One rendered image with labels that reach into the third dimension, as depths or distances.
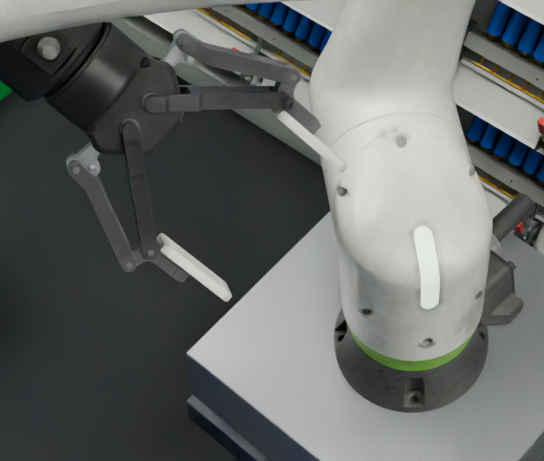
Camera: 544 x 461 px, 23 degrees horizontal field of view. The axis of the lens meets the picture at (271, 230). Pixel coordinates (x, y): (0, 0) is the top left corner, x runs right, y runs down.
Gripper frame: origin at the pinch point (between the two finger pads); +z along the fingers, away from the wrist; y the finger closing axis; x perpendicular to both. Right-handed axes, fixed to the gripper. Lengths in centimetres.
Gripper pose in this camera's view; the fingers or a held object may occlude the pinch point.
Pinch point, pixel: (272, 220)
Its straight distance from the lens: 104.7
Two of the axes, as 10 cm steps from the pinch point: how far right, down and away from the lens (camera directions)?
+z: 7.2, 5.9, 3.7
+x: -2.1, -3.3, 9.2
